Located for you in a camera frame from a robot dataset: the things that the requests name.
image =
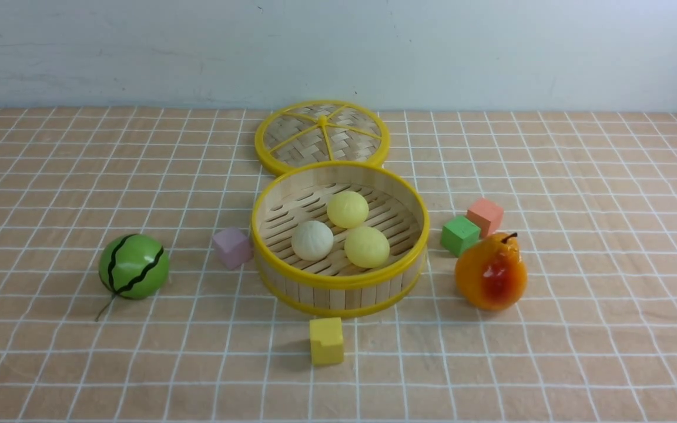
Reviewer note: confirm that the white bun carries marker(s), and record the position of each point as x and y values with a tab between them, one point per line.
312	240

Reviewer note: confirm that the green cube block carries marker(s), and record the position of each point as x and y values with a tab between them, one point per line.
458	235

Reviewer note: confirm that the green toy watermelon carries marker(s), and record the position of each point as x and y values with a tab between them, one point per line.
134	266

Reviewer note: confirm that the yellow bun back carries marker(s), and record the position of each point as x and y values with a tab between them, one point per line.
347	209

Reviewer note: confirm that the yellow bun front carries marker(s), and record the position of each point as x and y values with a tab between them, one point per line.
366	247

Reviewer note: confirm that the salmon cube block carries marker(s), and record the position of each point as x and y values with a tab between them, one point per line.
486	215

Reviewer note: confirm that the orange toy pear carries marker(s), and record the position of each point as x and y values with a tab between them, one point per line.
491	275

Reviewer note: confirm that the yellow bun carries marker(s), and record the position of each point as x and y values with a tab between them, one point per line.
347	209
366	247

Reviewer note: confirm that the bamboo steamer tray yellow rim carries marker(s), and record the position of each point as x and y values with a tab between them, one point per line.
332	286

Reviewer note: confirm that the yellow cube block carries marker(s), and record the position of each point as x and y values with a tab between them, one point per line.
326	341

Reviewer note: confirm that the checkered orange tablecloth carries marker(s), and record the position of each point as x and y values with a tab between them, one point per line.
592	196

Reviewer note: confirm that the woven bamboo steamer lid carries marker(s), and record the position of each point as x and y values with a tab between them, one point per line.
321	131

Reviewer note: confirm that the purple cube block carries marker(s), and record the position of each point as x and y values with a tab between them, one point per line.
233	247

